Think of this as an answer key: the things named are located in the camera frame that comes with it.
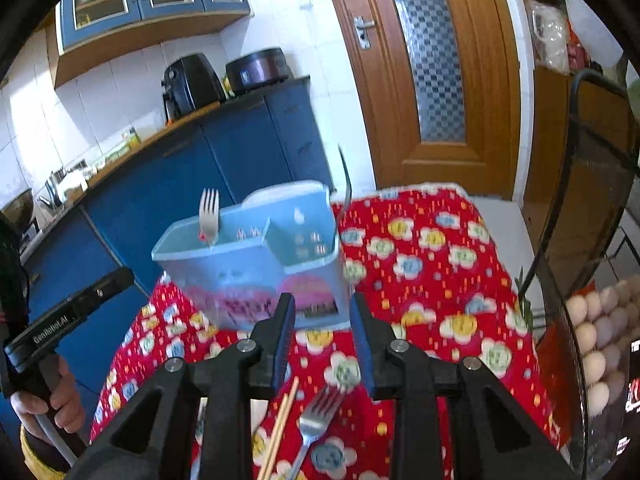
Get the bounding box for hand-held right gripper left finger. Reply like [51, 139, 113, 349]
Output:
[65, 292, 297, 480]

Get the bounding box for red floral tablecloth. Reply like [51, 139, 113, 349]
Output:
[89, 182, 561, 480]

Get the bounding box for red boxes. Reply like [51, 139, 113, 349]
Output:
[567, 22, 604, 72]

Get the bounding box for steel bowl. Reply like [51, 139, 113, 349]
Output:
[0, 187, 35, 234]

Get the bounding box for wooden side cabinet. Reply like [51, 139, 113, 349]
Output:
[520, 0, 637, 211]

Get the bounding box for white floral teapot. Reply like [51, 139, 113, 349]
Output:
[59, 169, 90, 195]

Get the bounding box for steel fork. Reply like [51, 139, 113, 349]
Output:
[198, 188, 221, 249]
[287, 385, 346, 480]

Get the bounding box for blue base cabinet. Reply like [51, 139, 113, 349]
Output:
[20, 75, 336, 397]

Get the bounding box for person's left hand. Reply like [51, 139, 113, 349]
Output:
[10, 355, 87, 450]

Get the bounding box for blue glass-door wall cabinet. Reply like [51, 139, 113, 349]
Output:
[47, 0, 251, 89]

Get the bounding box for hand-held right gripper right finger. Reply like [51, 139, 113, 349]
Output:
[349, 291, 576, 480]

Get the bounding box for steel table knife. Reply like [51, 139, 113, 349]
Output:
[337, 143, 354, 231]

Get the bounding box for wooden chopstick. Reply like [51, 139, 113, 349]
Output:
[264, 376, 301, 480]
[257, 394, 291, 480]

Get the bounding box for green plant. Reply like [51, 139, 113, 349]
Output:
[514, 267, 536, 334]

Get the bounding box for blue plastic utensil holder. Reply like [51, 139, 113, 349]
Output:
[151, 180, 351, 333]

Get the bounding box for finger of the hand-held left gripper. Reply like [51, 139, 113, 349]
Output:
[74, 266, 136, 313]

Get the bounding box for tray of eggs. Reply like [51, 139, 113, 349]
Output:
[564, 274, 640, 419]

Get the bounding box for black wire mesh rack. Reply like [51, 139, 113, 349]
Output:
[520, 68, 640, 480]

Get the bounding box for black air fryer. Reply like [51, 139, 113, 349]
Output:
[160, 53, 227, 124]

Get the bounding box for wooden door with glass panel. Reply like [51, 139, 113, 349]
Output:
[319, 0, 536, 197]

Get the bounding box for white plastic bag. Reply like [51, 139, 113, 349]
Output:
[529, 0, 571, 71]

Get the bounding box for person's left forearm yellow sleeve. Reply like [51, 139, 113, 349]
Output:
[19, 426, 71, 477]

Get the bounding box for metal door handle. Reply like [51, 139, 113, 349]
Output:
[353, 15, 376, 51]

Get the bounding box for dark rice cooker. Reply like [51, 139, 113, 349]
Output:
[224, 47, 292, 96]

